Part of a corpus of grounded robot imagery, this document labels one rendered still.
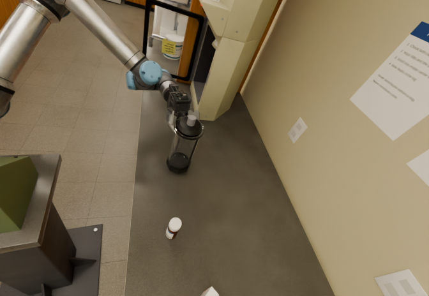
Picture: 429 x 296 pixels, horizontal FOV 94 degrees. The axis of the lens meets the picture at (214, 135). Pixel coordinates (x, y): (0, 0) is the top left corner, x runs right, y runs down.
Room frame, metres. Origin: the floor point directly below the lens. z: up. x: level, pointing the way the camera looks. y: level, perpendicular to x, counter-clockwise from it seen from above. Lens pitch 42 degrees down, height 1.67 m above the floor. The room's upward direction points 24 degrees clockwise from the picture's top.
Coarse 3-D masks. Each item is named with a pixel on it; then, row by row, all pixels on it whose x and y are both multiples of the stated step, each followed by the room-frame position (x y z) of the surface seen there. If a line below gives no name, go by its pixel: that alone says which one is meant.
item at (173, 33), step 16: (144, 16) 1.07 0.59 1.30; (160, 16) 1.09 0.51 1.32; (176, 16) 1.11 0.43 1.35; (160, 32) 1.09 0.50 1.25; (176, 32) 1.12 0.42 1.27; (192, 32) 1.14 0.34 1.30; (160, 48) 1.10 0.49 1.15; (176, 48) 1.12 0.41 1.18; (192, 48) 1.15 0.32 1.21; (160, 64) 1.10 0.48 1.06; (176, 64) 1.13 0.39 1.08
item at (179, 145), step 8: (176, 120) 0.53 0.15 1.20; (176, 128) 0.49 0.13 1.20; (176, 136) 0.49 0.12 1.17; (184, 136) 0.47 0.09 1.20; (192, 136) 0.49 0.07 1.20; (176, 144) 0.48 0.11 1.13; (184, 144) 0.48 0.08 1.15; (192, 144) 0.50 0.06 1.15; (176, 152) 0.48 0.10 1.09; (184, 152) 0.48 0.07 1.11; (176, 160) 0.48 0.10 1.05; (184, 160) 0.49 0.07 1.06
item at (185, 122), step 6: (180, 120) 0.52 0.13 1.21; (186, 120) 0.53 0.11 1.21; (192, 120) 0.51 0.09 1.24; (180, 126) 0.50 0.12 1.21; (186, 126) 0.50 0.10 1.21; (192, 126) 0.52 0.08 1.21; (198, 126) 0.53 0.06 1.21; (186, 132) 0.49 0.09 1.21; (192, 132) 0.49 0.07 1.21; (198, 132) 0.51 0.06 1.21
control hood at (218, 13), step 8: (200, 0) 0.87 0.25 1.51; (208, 0) 0.91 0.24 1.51; (208, 8) 0.85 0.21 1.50; (216, 8) 0.87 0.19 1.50; (224, 8) 0.89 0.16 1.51; (208, 16) 0.86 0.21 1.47; (216, 16) 0.87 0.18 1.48; (224, 16) 0.88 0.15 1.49; (216, 24) 0.87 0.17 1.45; (224, 24) 0.89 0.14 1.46; (216, 32) 0.88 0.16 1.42
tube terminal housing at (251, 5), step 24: (240, 0) 0.90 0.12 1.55; (264, 0) 0.96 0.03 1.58; (240, 24) 0.92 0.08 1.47; (264, 24) 1.09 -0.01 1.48; (216, 48) 0.91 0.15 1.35; (240, 48) 0.94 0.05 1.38; (216, 72) 0.90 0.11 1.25; (240, 72) 1.04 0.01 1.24; (192, 96) 1.07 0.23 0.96; (216, 96) 0.93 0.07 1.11
